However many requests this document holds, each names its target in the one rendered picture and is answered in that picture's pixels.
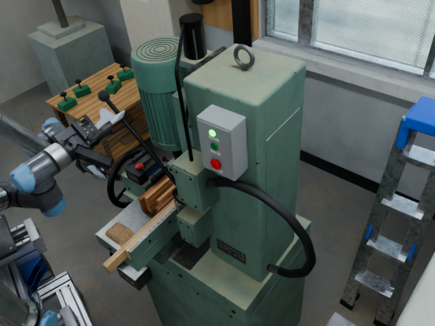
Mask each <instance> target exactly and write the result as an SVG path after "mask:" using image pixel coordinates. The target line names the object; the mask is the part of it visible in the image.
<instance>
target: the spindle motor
mask: <svg viewBox="0 0 435 326"><path fill-rule="evenodd" d="M178 44H179V38H178V37H175V36H161V37H157V38H151V39H148V40H146V41H143V42H141V43H139V44H138V45H137V46H135V47H134V48H133V50H132V51H131V56H130V60H131V65H132V68H133V72H134V75H135V80H136V83H137V87H138V90H139V94H140V99H141V102H142V107H143V110H144V114H145V117H146V122H147V125H148V129H149V132H150V138H151V141H152V143H153V145H154V146H155V147H157V148H159V149H161V150H165V151H180V150H182V149H181V143H180V139H179V132H178V128H177V122H176V119H175V113H174V109H173V102H172V94H174V93H175V92H177V86H176V81H175V73H174V68H175V61H176V57H177V49H178ZM186 71H187V69H186V68H184V67H181V66H179V79H180V83H181V88H182V87H184V84H183V80H184V79H185V78H186V77H187V74H186Z"/></svg>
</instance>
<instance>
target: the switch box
mask: <svg viewBox="0 0 435 326"><path fill-rule="evenodd" d="M196 118H197V126H198V131H199V139H200V144H201V152H202V157H203V165H204V167H205V168H207V169H209V170H211V171H214V172H216V173H218V174H220V175H222V176H224V177H226V178H228V179H230V180H233V181H236V180H237V179H238V178H239V177H240V176H241V175H242V174H243V173H244V172H245V171H246V170H247V169H248V153H247V127H246V117H245V116H242V115H240V114H237V113H234V112H232V111H228V110H226V109H223V108H221V107H218V106H216V105H210V106H209V107H207V108H206V109H205V110H204V111H203V112H202V113H200V114H199V115H197V117H196ZM210 129H214V130H215V131H216V133H217V135H216V136H214V137H215V138H218V139H219V142H218V141H215V140H213V139H211V138H209V136H208V135H210V133H209V130H210ZM211 142H215V143H216V144H217V145H218V146H219V149H218V150H217V152H219V153H221V156H220V155H217V154H215V153H213V152H211V151H210V149H212V148H211V147H210V143H211ZM212 159H216V160H217V161H218V162H219V163H220V165H221V168H220V170H221V171H223V173H220V172H218V171H216V170H214V169H213V167H212V166H211V164H210V161H211V160H212Z"/></svg>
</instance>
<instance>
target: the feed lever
mask: <svg viewBox="0 0 435 326"><path fill-rule="evenodd" d="M109 97H110V95H109V93H108V92H107V91H106V90H101V91H100V92H99V93H98V99H99V100H100V101H102V102H106V103H107V104H108V106H110V108H111V109H112V110H113V111H114V112H115V114H118V113H120V111H119V110H118V109H117V108H116V107H115V105H114V104H113V103H112V101H111V100H110V99H109ZM121 121H122V122H123V123H124V125H125V126H126V127H127V128H128V129H129V130H130V132H131V133H132V134H133V136H134V137H135V138H136V139H137V140H138V141H139V143H140V144H141V145H142V146H143V148H144V149H145V150H146V151H147V152H148V153H149V155H150V156H151V157H152V159H154V161H155V162H156V163H157V164H158V166H159V167H160V168H161V169H162V170H163V171H164V173H165V174H166V175H167V176H168V178H169V179H170V180H171V181H172V182H173V184H174V185H175V186H176V183H175V178H174V177H173V175H172V174H171V173H170V172H169V171H168V169H167V168H166V167H165V166H164V164H163V163H162V162H161V161H160V160H159V159H158V157H157V156H156V155H155V153H154V152H153V151H152V150H151V149H150V148H149V146H148V145H147V144H146V143H145V141H143V139H142V138H141V137H140V135H139V134H138V133H137V132H136V130H134V128H133V127H132V126H131V124H130V123H129V122H128V121H127V120H126V119H125V118H124V116H123V118H122V119H121ZM172 195H173V197H174V199H175V200H176V201H177V202H178V203H179V204H182V205H186V204H185V203H183V202H181V201H180V200H179V195H178V192H177V188H175V189H174V190H173V191H172Z"/></svg>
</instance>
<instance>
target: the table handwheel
mask: <svg viewBox="0 0 435 326"><path fill-rule="evenodd" d="M143 150H145V149H144V148H143V147H136V148H134V149H131V150H129V151H128V152H126V153H124V154H123V155H122V156H121V157H120V158H119V159H118V160H117V162H116V163H115V165H114V166H113V168H112V170H111V172H110V174H109V178H108V181H107V195H108V197H109V200H110V201H111V202H112V204H114V205H115V206H116V207H119V208H126V207H127V206H128V205H129V204H131V202H130V201H129V202H121V201H119V199H120V198H121V196H123V193H124V192H125V191H126V187H124V189H123V190H122V191H121V192H120V193H119V194H118V195H117V197H115V193H114V183H115V179H116V176H117V173H118V171H119V170H120V168H121V167H122V165H123V164H124V163H125V162H126V161H127V160H128V159H129V158H131V159H132V158H134V157H135V155H137V154H139V153H140V152H141V151H143Z"/></svg>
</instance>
